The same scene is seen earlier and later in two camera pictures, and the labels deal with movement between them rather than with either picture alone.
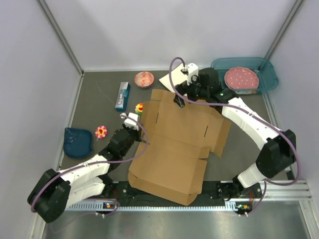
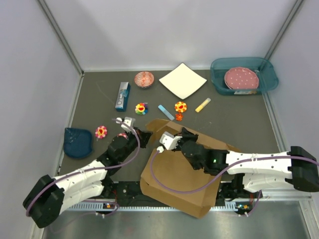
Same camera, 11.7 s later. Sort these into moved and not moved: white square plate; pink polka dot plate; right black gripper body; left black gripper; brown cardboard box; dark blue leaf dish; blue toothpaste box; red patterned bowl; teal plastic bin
Moved: brown cardboard box; right black gripper body; left black gripper
Not moved: red patterned bowl; teal plastic bin; pink polka dot plate; dark blue leaf dish; blue toothpaste box; white square plate
